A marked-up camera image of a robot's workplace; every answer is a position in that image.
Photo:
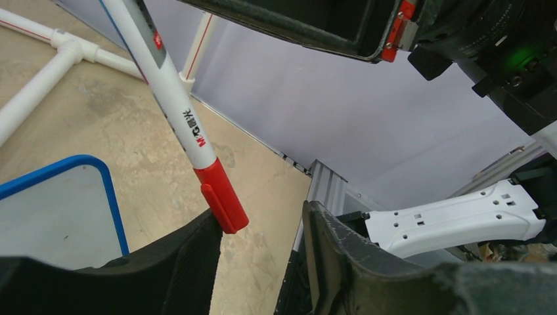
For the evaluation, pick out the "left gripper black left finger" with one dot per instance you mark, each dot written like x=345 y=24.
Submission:
x=173 y=275

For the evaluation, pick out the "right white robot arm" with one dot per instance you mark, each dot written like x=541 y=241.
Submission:
x=508 y=50

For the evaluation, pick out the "blue framed whiteboard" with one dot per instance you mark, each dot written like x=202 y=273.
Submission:
x=65 y=214

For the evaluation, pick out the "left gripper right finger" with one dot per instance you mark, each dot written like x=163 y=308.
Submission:
x=337 y=271

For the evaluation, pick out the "white PVC pipe frame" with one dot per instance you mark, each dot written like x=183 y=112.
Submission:
x=71 y=50

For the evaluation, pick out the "white red marker pen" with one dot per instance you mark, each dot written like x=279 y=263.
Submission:
x=138 y=32

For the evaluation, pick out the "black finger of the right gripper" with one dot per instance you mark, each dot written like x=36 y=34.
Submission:
x=360 y=29

